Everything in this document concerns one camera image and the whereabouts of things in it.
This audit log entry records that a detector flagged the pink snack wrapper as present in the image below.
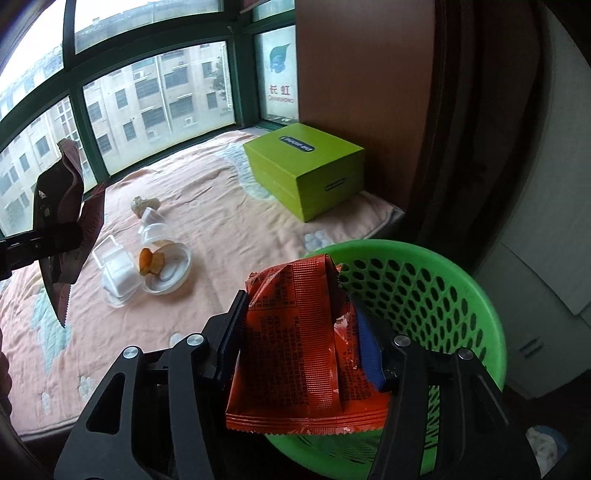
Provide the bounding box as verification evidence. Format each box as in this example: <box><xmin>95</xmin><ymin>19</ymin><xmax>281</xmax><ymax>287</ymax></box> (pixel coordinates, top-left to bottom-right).
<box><xmin>33</xmin><ymin>139</ymin><xmax>105</xmax><ymax>325</ymax></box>

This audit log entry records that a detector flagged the white styrofoam block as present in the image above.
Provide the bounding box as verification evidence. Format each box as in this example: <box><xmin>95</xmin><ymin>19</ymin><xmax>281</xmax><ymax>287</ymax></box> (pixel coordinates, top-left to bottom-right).
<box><xmin>103</xmin><ymin>249</ymin><xmax>141</xmax><ymax>297</ymax></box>

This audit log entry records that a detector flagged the paper ball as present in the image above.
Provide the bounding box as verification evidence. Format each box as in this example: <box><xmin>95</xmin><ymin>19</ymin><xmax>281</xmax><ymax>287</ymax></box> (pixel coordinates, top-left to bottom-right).
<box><xmin>130</xmin><ymin>196</ymin><xmax>161</xmax><ymax>218</ymax></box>

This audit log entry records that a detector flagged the orange peel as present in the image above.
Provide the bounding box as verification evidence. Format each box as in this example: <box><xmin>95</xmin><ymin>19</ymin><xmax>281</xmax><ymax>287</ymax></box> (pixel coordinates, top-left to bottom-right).
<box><xmin>138</xmin><ymin>248</ymin><xmax>165</xmax><ymax>276</ymax></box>

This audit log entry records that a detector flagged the clear dome cup with tissue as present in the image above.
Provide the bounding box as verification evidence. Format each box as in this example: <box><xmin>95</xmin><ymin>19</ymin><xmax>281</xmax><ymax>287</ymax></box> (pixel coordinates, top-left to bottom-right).
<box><xmin>138</xmin><ymin>222</ymin><xmax>172</xmax><ymax>246</ymax></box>

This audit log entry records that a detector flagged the orange snack wrapper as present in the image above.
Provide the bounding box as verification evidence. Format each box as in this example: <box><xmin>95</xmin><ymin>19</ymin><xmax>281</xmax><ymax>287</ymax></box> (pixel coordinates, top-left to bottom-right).
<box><xmin>225</xmin><ymin>254</ymin><xmax>390</xmax><ymax>435</ymax></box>

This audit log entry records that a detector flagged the white round plastic lid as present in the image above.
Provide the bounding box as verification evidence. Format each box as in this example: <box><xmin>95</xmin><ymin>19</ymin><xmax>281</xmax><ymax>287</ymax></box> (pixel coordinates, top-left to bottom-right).
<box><xmin>142</xmin><ymin>243</ymin><xmax>192</xmax><ymax>296</ymax></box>

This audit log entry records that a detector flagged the clear plastic cup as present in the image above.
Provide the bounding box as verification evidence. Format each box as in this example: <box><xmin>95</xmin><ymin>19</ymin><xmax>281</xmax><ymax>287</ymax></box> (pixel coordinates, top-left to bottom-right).
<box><xmin>140</xmin><ymin>207</ymin><xmax>166</xmax><ymax>228</ymax></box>

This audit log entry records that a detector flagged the pink cartoon blanket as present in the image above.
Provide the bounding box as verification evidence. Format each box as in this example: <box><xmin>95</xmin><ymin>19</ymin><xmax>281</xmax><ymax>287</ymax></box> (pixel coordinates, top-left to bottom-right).
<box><xmin>1</xmin><ymin>131</ymin><xmax>403</xmax><ymax>437</ymax></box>

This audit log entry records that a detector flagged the green plastic waste basket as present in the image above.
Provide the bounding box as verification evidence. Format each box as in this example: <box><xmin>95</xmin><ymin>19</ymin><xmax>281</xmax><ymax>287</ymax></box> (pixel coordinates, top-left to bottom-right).
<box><xmin>267</xmin><ymin>239</ymin><xmax>507</xmax><ymax>479</ymax></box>

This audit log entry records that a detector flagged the green shoe box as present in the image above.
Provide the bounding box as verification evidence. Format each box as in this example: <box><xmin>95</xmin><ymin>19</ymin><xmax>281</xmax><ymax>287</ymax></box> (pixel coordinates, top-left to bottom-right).
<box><xmin>243</xmin><ymin>123</ymin><xmax>365</xmax><ymax>222</ymax></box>

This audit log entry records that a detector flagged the brown wooden wardrobe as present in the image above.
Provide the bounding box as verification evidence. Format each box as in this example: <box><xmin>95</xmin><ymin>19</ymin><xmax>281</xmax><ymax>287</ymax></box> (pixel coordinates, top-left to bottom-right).
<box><xmin>295</xmin><ymin>1</ymin><xmax>543</xmax><ymax>237</ymax></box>

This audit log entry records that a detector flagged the green window frame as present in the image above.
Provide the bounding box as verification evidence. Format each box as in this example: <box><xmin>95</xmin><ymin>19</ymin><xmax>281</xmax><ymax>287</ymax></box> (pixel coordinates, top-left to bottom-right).
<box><xmin>1</xmin><ymin>1</ymin><xmax>298</xmax><ymax>236</ymax></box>

